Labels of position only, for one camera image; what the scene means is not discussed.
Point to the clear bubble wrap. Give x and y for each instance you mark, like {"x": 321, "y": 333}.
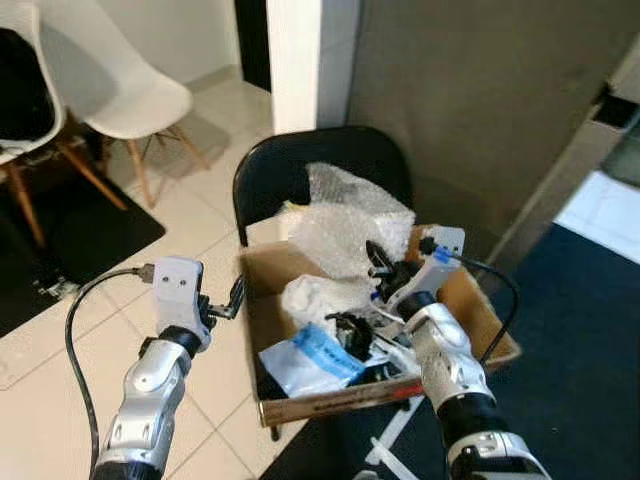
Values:
{"x": 345, "y": 225}

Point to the white tape strip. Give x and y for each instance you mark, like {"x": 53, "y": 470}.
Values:
{"x": 395, "y": 435}

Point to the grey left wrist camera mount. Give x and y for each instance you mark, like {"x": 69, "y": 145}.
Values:
{"x": 178, "y": 290}

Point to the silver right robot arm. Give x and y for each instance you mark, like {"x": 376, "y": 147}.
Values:
{"x": 445, "y": 360}

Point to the white pillar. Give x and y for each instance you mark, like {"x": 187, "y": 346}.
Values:
{"x": 305, "y": 60}

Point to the dark blue carpet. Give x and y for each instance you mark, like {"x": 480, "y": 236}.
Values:
{"x": 570, "y": 350}

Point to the brown cardboard box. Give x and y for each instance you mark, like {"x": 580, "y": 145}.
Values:
{"x": 270, "y": 270}

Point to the grey partition panel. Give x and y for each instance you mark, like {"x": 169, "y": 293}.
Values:
{"x": 480, "y": 110}

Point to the black cloth bag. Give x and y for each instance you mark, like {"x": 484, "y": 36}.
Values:
{"x": 22, "y": 90}

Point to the black floor mat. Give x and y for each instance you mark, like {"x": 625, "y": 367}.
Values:
{"x": 60, "y": 240}

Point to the black folding chair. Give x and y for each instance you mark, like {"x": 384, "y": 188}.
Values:
{"x": 290, "y": 160}

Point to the white crumpled plastic bag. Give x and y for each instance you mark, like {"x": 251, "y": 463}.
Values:
{"x": 320, "y": 300}

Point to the black gadget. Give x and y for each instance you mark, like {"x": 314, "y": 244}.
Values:
{"x": 350, "y": 335}

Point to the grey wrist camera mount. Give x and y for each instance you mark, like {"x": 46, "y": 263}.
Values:
{"x": 435, "y": 265}
{"x": 178, "y": 290}

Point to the white pouch with blue label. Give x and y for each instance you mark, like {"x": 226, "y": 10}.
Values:
{"x": 300, "y": 360}

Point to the white shell chair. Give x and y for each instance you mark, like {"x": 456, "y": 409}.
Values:
{"x": 130, "y": 90}
{"x": 40, "y": 150}

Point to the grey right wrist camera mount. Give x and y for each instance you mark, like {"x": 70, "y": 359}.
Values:
{"x": 435, "y": 265}

